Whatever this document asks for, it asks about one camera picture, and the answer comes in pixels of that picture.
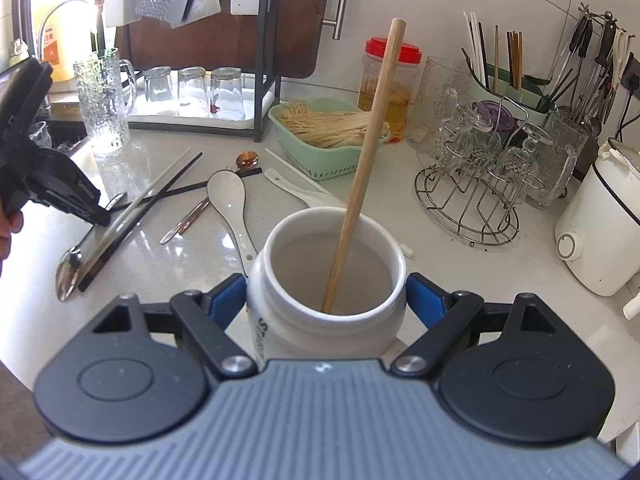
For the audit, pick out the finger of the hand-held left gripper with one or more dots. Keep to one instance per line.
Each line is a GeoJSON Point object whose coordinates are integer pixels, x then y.
{"type": "Point", "coordinates": [67, 187]}

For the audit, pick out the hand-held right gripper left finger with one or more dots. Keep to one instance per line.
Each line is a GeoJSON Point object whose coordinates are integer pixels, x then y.
{"type": "Point", "coordinates": [226, 302]}

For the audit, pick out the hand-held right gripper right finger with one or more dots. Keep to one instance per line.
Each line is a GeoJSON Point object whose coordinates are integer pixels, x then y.
{"type": "Point", "coordinates": [425, 302]}

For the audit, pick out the white ceramic jar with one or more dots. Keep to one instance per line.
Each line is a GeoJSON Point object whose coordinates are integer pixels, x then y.
{"type": "Point", "coordinates": [300, 332]}

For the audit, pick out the silver white chopstick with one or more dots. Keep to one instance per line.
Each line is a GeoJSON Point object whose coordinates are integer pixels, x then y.
{"type": "Point", "coordinates": [150, 192]}

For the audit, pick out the long wooden chopstick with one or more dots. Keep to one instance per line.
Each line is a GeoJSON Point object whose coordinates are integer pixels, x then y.
{"type": "Point", "coordinates": [370, 125]}

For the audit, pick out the row of hanging utensils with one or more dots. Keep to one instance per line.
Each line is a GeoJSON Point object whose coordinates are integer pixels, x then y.
{"type": "Point", "coordinates": [590, 75]}

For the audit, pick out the person's left hand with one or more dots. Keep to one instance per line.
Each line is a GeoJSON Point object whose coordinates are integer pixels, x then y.
{"type": "Point", "coordinates": [9, 235]}

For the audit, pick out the glass in sink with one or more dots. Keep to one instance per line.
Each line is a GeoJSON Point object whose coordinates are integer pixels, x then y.
{"type": "Point", "coordinates": [39, 132]}

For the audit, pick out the small white fragment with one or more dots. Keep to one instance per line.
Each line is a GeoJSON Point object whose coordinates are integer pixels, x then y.
{"type": "Point", "coordinates": [407, 250]}

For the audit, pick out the yellow detergent bottle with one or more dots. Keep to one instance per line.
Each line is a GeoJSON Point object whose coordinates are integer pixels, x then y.
{"type": "Point", "coordinates": [65, 45]}

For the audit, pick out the tall textured glass mug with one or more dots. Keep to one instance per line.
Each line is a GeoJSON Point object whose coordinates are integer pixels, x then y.
{"type": "Point", "coordinates": [102, 110]}

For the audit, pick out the large steel spoon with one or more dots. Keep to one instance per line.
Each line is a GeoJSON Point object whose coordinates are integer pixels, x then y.
{"type": "Point", "coordinates": [68, 272]}

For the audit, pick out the black chopstick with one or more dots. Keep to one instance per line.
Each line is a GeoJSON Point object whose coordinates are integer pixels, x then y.
{"type": "Point", "coordinates": [97, 270]}
{"type": "Point", "coordinates": [200, 187]}

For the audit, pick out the slim copper spoon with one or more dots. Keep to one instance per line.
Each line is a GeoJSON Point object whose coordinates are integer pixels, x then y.
{"type": "Point", "coordinates": [186, 224]}

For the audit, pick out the thin curved faucet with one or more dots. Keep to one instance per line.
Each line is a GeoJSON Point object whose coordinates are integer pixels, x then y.
{"type": "Point", "coordinates": [55, 10]}

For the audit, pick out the large white ceramic spoon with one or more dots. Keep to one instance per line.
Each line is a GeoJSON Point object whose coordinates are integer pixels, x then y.
{"type": "Point", "coordinates": [227, 195]}

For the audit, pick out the white plastic spoon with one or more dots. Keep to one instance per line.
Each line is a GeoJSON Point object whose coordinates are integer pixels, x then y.
{"type": "Point", "coordinates": [305, 194]}

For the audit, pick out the upturned drinking glass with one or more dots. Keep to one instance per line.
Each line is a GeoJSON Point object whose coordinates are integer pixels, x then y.
{"type": "Point", "coordinates": [159, 87]}
{"type": "Point", "coordinates": [227, 95]}
{"type": "Point", "coordinates": [192, 90]}

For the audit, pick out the brown spoon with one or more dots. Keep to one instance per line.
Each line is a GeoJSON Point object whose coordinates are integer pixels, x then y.
{"type": "Point", "coordinates": [247, 160]}

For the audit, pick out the white drip tray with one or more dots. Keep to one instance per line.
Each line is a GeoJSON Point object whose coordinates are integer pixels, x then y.
{"type": "Point", "coordinates": [200, 117]}

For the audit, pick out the thin white chopstick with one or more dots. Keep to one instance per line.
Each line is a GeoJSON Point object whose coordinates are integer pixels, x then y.
{"type": "Point", "coordinates": [295, 169]}

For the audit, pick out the clear glass cup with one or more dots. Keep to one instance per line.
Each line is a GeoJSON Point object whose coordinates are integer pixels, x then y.
{"type": "Point", "coordinates": [467, 130]}
{"type": "Point", "coordinates": [517, 165]}

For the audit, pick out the white rice cooker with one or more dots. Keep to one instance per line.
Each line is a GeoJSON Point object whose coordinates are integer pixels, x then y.
{"type": "Point", "coordinates": [600, 220]}

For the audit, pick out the purple lid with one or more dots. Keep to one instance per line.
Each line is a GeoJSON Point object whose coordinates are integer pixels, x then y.
{"type": "Point", "coordinates": [492, 112]}

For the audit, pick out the brown wooden cutting board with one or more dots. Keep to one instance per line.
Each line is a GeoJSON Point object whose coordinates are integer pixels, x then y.
{"type": "Point", "coordinates": [225, 45]}

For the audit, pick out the textured glass pitcher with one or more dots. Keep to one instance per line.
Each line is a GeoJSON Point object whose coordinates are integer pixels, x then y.
{"type": "Point", "coordinates": [440, 90]}

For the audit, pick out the plastic jar with red lid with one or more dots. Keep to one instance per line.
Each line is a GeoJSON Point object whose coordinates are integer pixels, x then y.
{"type": "Point", "coordinates": [395, 90]}

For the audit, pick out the black metal rack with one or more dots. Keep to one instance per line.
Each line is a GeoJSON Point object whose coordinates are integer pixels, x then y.
{"type": "Point", "coordinates": [262, 85]}

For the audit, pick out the green utensil holder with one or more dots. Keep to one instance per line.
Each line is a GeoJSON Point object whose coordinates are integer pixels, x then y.
{"type": "Point", "coordinates": [515, 92]}

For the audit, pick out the bunch of upright chopsticks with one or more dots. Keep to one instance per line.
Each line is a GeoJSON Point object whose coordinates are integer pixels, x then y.
{"type": "Point", "coordinates": [480, 45]}

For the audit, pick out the black wall socket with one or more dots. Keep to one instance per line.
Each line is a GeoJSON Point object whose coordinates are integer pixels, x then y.
{"type": "Point", "coordinates": [634, 77]}

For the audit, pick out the metal utensil rail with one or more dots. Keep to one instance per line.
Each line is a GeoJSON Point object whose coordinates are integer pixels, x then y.
{"type": "Point", "coordinates": [600, 14]}

